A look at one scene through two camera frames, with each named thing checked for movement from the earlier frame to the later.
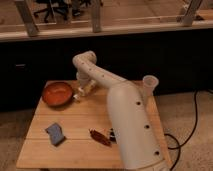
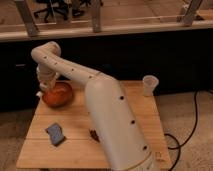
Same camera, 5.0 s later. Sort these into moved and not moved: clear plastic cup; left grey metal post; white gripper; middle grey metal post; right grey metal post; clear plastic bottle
Moved: white gripper; clear plastic bottle
Not moved: middle grey metal post; left grey metal post; clear plastic cup; right grey metal post
